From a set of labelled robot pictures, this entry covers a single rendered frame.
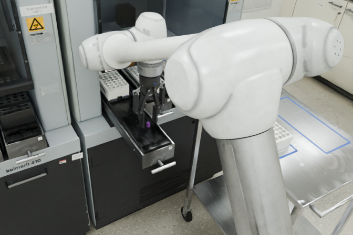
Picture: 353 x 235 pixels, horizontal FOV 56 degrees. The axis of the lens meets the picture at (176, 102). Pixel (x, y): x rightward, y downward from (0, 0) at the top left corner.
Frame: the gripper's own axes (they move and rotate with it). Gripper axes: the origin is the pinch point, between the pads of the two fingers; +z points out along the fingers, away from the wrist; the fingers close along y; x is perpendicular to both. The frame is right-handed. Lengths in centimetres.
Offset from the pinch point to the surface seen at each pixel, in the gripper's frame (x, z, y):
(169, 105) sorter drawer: -12.8, 9.0, -17.7
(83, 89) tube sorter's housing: -21.9, -4.8, 17.8
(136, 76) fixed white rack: -26.6, -1.4, -8.2
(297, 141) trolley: 36, 3, -45
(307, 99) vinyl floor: -50, 86, -192
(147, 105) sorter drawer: -12.8, 5.3, -6.6
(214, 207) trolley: 16, 57, -30
